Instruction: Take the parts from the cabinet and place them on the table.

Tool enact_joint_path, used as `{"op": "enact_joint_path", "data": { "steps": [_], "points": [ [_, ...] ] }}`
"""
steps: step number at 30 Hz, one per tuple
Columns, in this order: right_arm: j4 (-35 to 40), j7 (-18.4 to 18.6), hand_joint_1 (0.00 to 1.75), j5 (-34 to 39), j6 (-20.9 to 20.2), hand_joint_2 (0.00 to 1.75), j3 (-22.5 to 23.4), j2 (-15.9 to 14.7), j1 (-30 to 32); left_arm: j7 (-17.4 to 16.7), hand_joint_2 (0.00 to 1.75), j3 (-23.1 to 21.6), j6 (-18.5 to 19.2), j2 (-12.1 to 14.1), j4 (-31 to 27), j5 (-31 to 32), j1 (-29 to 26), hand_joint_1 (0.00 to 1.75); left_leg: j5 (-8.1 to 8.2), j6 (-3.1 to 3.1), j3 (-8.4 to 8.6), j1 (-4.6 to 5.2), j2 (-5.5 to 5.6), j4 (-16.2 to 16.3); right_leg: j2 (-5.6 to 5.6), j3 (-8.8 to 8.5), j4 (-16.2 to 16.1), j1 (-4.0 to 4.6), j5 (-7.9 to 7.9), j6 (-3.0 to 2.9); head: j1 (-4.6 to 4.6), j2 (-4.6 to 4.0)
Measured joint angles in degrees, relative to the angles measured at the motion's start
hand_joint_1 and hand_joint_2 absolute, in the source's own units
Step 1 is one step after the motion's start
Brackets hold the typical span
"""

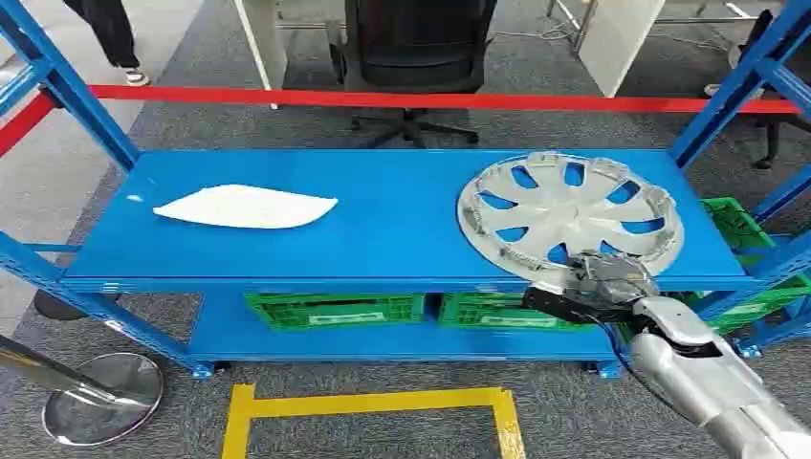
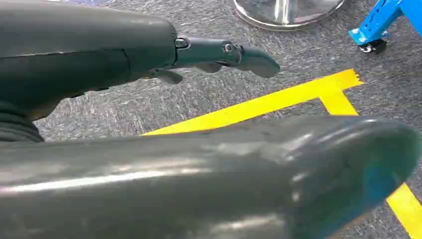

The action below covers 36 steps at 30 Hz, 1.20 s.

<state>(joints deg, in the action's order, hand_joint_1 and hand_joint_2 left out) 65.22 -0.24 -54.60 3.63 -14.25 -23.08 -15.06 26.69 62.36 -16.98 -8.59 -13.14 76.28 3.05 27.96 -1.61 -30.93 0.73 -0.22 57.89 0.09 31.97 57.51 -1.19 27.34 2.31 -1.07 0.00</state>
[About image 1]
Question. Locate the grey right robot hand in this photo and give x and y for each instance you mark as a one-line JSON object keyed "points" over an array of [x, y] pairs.
{"points": [[611, 275]]}

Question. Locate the silver wheel hubcap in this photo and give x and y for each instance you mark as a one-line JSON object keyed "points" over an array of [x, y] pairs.
{"points": [[564, 212]]}

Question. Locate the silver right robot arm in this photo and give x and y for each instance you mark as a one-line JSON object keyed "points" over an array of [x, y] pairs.
{"points": [[709, 374]]}

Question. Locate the green plastic crate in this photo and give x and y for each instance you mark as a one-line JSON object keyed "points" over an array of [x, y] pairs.
{"points": [[738, 228], [494, 312], [336, 310]]}

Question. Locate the black chair with star base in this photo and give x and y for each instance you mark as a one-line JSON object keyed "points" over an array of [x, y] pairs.
{"points": [[770, 120]]}

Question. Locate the blue metal shelf rack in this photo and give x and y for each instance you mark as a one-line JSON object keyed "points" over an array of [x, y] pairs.
{"points": [[393, 222]]}

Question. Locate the white desk panel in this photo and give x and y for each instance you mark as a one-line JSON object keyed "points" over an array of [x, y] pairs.
{"points": [[614, 41], [263, 41]]}

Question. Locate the red barrier belt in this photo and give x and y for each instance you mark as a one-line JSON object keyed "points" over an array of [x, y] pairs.
{"points": [[380, 99]]}

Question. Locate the black office chair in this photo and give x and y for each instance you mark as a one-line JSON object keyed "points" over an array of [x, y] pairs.
{"points": [[415, 57]]}

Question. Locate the dark stanchion base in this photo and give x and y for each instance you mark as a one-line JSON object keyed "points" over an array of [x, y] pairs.
{"points": [[57, 307]]}

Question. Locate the person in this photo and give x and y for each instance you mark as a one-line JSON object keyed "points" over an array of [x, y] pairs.
{"points": [[108, 32]]}

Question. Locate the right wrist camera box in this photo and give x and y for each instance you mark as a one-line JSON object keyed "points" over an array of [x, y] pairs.
{"points": [[570, 305]]}

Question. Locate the chrome stanchion post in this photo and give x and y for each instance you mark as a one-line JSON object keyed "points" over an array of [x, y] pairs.
{"points": [[95, 396]]}

